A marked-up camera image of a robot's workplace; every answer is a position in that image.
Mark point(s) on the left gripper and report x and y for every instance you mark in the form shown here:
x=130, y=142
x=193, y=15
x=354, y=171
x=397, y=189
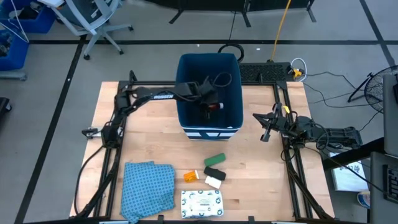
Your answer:
x=207, y=91

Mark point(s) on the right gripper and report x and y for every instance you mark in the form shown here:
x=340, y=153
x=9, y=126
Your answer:
x=281, y=123

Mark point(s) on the dark red white-capped bottle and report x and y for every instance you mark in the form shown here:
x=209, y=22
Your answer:
x=217, y=106

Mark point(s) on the green rectangular block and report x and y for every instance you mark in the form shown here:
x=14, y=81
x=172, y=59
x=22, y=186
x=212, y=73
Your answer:
x=215, y=159

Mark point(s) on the orange pill bottle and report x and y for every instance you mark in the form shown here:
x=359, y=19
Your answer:
x=190, y=176

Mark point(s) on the white pill bottle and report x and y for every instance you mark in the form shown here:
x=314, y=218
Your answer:
x=213, y=182

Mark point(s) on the white printed wipes pack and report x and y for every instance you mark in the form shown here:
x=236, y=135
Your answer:
x=202, y=203

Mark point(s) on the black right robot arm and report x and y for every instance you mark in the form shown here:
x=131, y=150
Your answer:
x=329, y=133

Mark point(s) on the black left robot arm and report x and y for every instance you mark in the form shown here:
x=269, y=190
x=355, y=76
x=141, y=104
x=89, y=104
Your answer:
x=161, y=96

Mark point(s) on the navy white striped basket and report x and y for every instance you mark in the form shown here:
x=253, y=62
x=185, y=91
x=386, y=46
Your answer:
x=192, y=67

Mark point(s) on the blue storage bin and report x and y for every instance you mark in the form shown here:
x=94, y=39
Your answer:
x=40, y=21
x=17, y=54

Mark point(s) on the black perforated floor plate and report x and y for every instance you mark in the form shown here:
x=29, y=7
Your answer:
x=264, y=73

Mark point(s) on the yellow plug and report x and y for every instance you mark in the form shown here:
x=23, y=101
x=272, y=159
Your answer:
x=297, y=73

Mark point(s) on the white paper sheet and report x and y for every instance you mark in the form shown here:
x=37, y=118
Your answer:
x=348, y=177

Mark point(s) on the black partition screen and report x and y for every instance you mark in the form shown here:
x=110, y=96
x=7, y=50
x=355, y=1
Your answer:
x=217, y=3

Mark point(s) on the blue patterned cloth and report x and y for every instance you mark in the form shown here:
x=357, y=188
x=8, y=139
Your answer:
x=147, y=189

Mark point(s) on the black floor fan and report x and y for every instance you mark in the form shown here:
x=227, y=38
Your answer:
x=377, y=90

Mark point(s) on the dark grey cabinet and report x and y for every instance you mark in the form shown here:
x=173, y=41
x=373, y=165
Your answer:
x=377, y=186

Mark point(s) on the grey office chair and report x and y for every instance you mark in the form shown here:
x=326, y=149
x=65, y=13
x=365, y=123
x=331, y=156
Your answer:
x=84, y=12

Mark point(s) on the black aluminium table frame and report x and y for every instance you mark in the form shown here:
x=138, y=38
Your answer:
x=155, y=83

